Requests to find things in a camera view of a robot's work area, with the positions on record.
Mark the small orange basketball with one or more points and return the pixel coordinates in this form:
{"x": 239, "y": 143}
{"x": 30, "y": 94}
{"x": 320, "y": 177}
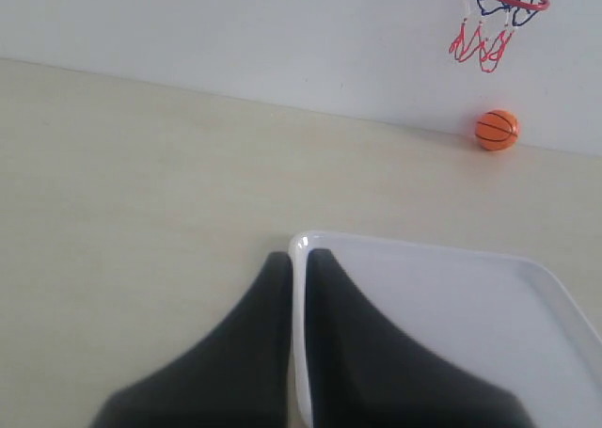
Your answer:
{"x": 497, "y": 130}

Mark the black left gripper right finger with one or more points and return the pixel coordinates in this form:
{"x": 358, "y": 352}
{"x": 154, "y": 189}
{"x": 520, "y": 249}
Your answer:
{"x": 366, "y": 372}

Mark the white plastic tray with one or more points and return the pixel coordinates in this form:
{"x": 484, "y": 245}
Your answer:
{"x": 505, "y": 318}

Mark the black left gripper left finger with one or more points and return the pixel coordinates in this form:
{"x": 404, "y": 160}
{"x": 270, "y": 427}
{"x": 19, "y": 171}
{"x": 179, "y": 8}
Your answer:
{"x": 235, "y": 377}

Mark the red mini basketball hoop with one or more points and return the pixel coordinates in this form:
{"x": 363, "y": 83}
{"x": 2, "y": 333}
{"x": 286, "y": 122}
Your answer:
{"x": 487, "y": 28}

